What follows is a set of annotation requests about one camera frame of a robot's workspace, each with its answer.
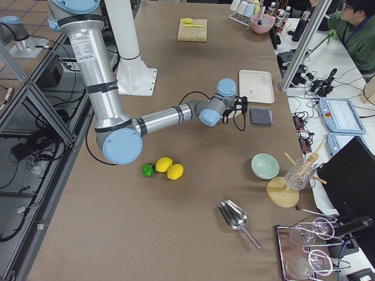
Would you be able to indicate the green lime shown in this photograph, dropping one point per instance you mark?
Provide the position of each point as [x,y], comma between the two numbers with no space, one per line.
[148,169]

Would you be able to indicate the pink upturned cup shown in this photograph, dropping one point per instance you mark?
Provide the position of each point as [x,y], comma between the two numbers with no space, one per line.
[242,7]

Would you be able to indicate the wine glass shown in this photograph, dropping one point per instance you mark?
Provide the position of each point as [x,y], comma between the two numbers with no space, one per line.
[306,233]
[313,266]

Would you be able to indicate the clear glass cup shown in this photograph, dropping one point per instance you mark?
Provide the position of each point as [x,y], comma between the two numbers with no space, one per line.
[299,174]

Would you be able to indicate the blue teach pendant lower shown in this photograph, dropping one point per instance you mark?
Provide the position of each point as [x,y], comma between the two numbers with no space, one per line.
[336,141]

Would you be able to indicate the blue teach pendant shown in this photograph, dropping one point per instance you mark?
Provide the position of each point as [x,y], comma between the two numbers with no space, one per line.
[340,116]
[336,141]

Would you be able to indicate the black thermos bottle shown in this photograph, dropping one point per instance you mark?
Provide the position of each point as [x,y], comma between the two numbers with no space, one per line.
[301,26]

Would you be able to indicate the yellow lemon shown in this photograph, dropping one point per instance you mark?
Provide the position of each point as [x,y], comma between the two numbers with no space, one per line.
[175,171]
[163,164]

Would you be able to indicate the wine glass upper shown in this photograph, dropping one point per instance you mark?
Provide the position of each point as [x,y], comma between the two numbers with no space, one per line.
[306,233]

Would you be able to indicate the mirrored metal tray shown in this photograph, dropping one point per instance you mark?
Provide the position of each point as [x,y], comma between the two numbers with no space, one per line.
[286,248]

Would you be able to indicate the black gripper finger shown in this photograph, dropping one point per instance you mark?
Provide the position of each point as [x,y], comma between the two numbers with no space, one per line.
[225,118]

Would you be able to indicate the wooden cup tree stand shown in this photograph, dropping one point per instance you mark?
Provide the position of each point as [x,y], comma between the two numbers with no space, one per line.
[283,196]

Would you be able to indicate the pink bowl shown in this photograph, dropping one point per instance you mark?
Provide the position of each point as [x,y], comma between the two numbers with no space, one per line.
[267,23]

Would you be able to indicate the black monitor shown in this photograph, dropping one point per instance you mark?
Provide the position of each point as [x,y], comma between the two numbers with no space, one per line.
[350,179]

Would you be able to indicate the lemon slice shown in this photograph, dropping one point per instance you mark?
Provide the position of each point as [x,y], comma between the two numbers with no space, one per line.
[187,20]

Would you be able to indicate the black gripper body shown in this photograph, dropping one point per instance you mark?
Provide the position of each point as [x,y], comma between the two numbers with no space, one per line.
[225,117]

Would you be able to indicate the grey folded cloth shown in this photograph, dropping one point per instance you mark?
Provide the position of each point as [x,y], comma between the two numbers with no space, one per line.
[261,116]

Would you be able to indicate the yellow lemon right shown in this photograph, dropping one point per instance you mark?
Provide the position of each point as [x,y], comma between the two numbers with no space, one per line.
[175,171]

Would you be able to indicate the mint green bowl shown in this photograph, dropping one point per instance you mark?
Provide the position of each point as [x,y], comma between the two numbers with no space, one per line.
[264,166]

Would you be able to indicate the blue upturned cup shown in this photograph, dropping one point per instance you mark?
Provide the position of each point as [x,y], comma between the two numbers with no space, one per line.
[249,11]

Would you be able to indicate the wine glass lower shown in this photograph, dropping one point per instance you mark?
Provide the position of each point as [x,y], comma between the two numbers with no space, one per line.
[313,266]

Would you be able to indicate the blue teach pendant upper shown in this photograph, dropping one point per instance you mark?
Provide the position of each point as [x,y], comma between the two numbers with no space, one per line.
[340,116]

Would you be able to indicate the person in green jacket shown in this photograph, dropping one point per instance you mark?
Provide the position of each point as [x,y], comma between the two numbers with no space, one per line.
[354,25]

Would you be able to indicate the metal scoop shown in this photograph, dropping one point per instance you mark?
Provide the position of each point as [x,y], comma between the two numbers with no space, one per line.
[236,219]

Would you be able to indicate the yellow plastic knife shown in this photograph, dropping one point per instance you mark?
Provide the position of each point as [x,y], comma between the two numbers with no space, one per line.
[192,25]

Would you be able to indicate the aluminium frame post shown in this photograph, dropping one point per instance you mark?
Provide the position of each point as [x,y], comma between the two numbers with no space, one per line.
[315,21]

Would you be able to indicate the yellow lemon left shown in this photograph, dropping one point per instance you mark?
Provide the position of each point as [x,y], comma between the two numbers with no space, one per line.
[163,164]

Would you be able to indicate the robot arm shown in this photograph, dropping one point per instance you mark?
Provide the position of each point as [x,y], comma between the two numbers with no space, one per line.
[119,136]

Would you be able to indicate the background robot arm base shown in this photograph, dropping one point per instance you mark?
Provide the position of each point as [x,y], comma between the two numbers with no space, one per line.
[13,30]

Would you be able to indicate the cream rabbit tray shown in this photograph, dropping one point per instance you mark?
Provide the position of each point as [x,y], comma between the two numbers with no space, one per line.
[256,86]

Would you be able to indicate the white wire cup rack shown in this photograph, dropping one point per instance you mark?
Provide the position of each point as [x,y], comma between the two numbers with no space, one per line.
[240,19]

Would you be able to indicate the wooden cutting board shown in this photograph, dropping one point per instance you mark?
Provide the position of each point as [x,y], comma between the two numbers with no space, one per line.
[193,34]

